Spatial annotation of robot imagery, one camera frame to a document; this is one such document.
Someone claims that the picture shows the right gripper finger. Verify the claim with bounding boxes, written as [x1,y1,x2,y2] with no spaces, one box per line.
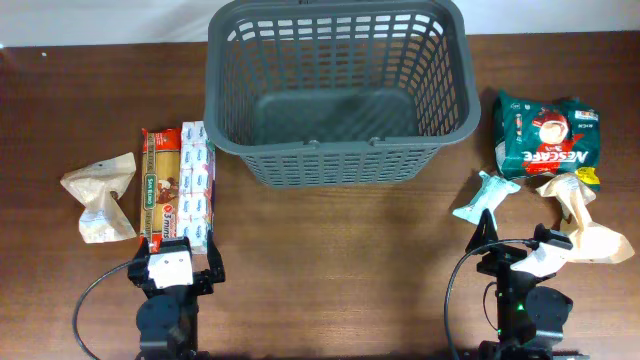
[533,224,573,250]
[465,209,498,253]

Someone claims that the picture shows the beige paper pouch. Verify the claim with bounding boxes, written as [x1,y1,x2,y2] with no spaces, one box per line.
[536,173,635,264]
[60,152,137,244]

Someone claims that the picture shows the small light green packet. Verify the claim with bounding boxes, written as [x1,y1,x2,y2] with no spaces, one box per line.
[452,171,521,229]

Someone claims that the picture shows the white tissue multipack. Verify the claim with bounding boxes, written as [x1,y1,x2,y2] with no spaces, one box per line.
[177,121,215,254]

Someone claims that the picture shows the green Nescafe coffee bag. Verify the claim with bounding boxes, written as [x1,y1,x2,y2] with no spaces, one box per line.
[492,91,601,191]

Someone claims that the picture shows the San Remo spaghetti pack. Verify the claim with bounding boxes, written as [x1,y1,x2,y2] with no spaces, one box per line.
[140,128,181,253]

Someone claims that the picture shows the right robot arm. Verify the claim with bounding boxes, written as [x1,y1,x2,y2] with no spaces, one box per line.
[466,209,588,360]

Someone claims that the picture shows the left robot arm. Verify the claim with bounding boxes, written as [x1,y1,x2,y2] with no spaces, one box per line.
[127,231,226,359]

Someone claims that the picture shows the grey plastic shopping basket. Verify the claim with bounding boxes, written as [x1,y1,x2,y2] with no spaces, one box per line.
[203,0,481,188]

